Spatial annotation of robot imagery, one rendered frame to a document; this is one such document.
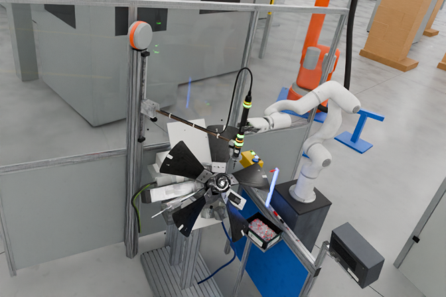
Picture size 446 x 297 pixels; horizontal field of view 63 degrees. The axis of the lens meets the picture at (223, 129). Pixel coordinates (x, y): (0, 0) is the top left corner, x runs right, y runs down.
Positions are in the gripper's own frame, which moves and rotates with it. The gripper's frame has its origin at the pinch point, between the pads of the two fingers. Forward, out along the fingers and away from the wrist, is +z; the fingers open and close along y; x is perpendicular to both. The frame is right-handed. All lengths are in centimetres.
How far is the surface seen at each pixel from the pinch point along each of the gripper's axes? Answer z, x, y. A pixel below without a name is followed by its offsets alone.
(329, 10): -109, 48, 70
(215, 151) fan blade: 6.4, -24.6, 13.1
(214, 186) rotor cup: 14.9, -34.4, -6.2
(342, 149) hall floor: -276, -155, 132
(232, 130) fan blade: -5.0, -12.7, 15.8
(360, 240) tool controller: -36, -31, -70
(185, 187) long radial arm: 26, -44, 8
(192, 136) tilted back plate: 10.8, -28.1, 36.3
